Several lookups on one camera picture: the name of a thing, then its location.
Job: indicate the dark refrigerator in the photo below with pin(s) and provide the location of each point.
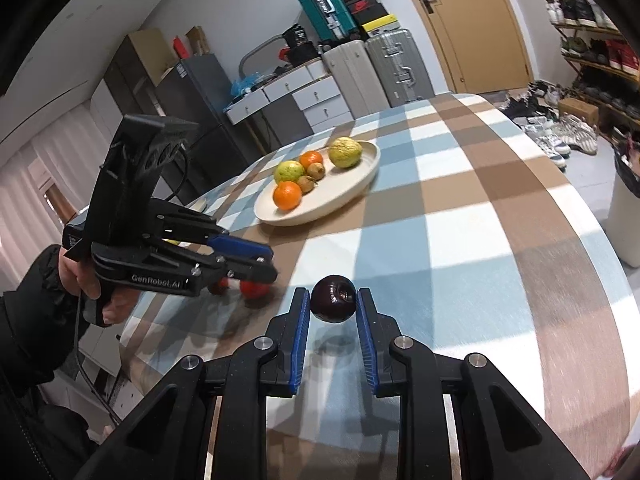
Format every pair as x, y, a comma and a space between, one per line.
198, 90

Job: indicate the teal suitcase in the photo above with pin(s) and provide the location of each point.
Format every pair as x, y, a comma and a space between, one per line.
332, 21

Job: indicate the wooden door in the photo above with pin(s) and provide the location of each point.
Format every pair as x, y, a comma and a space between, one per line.
478, 43

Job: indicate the checkered tablecloth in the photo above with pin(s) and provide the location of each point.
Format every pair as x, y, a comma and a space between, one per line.
471, 238

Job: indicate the wooden shoe rack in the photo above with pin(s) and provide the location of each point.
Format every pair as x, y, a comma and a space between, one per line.
606, 66

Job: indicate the white trash bin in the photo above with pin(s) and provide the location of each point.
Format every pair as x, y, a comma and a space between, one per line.
623, 222

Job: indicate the dark plum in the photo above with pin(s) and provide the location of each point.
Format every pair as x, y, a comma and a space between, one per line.
333, 299

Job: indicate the stacked shoe boxes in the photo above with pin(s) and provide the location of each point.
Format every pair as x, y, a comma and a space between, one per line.
371, 19

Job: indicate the brown kiwi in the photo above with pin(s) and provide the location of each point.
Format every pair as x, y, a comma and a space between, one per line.
316, 171
306, 184

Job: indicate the wrinkled yellow fruit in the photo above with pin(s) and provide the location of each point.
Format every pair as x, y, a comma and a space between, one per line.
345, 152

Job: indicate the red tomato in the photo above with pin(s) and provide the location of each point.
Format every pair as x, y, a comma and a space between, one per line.
252, 291

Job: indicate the orange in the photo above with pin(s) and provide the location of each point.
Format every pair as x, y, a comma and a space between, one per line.
287, 195
310, 157

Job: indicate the silver suitcase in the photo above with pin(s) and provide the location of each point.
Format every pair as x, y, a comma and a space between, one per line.
400, 67

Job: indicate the small tomato with stem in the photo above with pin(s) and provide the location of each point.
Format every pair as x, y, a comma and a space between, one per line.
220, 287

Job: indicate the cream round plate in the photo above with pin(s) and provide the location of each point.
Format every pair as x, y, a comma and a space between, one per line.
334, 191

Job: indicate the smooth yellow-green guava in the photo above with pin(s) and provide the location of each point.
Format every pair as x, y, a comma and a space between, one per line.
289, 170

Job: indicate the cardboard box on floor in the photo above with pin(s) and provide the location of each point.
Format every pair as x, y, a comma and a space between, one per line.
587, 112

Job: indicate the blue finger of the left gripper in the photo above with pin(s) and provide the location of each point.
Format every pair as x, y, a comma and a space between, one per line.
233, 246

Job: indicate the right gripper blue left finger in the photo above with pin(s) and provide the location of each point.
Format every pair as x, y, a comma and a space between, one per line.
207, 419

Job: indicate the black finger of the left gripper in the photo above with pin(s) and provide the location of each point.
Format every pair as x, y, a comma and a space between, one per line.
258, 270

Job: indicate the beige suitcase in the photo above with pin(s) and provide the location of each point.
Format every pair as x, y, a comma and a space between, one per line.
350, 66

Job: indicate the white drawer desk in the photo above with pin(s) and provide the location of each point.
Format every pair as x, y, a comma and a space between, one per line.
310, 87

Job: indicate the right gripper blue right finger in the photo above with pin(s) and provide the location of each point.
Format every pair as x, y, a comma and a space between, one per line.
499, 434

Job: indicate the person's left hand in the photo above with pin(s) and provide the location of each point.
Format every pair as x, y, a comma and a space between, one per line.
79, 276

